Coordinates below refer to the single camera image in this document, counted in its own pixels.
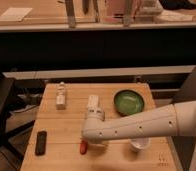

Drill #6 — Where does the red pepper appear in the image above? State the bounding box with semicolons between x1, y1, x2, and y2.
79;140;88;155

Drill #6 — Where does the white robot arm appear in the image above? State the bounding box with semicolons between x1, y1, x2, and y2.
81;100;196;171

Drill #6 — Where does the white sponge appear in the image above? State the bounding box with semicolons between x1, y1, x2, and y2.
87;95;99;108

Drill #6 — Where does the green bowl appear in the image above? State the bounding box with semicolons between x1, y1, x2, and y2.
114;90;145;116

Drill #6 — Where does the white plastic bottle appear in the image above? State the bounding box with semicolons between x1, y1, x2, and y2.
56;82;66;110

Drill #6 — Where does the white paper cup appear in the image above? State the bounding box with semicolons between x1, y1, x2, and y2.
130;138;150;152

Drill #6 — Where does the black rectangular remote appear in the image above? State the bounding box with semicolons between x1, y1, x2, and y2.
35;131;47;156

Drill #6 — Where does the black chair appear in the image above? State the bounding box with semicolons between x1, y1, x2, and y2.
0;78;35;160

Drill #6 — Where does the white paper sheet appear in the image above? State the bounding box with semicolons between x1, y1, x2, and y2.
0;7;32;22

